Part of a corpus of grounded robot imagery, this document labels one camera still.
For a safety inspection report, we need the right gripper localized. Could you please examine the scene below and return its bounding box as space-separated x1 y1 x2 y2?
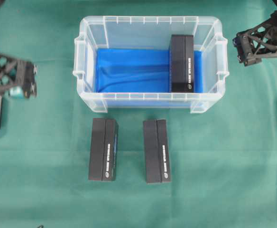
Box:
232 0 277 67

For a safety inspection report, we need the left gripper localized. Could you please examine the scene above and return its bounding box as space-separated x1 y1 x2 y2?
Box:
0 53 37 99

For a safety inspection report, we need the black camera box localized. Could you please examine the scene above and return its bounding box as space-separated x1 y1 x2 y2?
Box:
88 118 119 182
143 119 172 184
169 34 194 93

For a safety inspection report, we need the clear plastic storage case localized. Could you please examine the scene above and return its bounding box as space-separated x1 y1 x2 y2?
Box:
73 16 229 113

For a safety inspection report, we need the blue cloth liner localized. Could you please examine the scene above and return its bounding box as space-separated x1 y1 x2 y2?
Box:
95 48 203 93

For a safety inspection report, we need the green table cloth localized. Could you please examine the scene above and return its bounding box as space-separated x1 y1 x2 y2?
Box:
0 0 277 228

